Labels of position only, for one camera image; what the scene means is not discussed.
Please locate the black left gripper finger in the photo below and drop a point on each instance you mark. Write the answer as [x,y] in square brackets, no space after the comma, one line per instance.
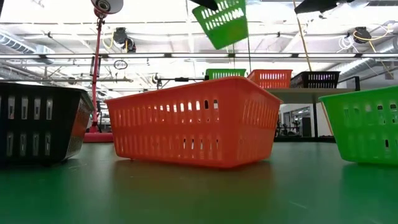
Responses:
[208,3]

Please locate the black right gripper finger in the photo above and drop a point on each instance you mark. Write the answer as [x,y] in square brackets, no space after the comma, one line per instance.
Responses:
[314,6]

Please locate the green plastic basket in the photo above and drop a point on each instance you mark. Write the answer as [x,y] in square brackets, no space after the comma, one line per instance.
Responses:
[363,130]
[225,29]
[225,74]

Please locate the black plastic basket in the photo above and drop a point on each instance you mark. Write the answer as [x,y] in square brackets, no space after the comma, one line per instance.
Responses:
[315,80]
[37,124]

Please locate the orange plastic basket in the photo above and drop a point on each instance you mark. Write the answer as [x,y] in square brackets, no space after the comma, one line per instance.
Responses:
[270,79]
[192,130]

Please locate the red lamp with white shade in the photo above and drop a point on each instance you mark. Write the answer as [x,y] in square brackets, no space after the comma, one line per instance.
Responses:
[98,137]

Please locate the wooden shelf with black frame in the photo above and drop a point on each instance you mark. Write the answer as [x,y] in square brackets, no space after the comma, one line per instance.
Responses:
[298,95]

